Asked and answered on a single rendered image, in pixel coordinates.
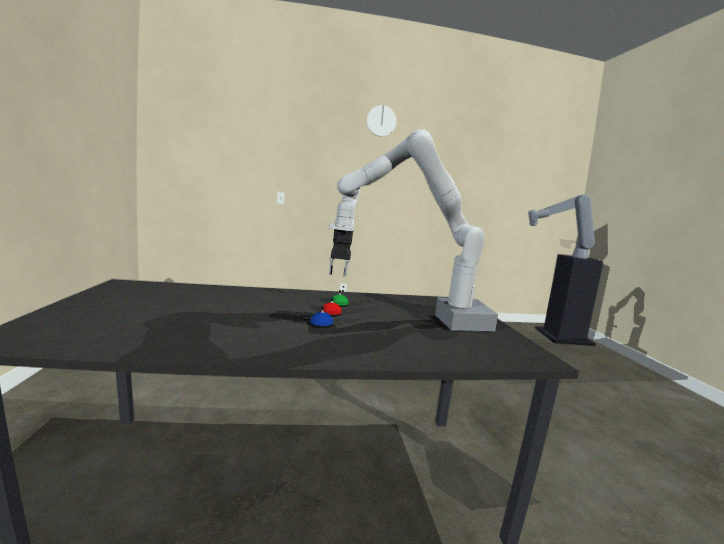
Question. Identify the red dome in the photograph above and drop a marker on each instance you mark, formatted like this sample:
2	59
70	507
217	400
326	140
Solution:
332	308

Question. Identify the green dome bell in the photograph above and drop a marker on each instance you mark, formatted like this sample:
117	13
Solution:
341	300

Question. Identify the blue dome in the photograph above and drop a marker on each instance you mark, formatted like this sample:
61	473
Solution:
322	319

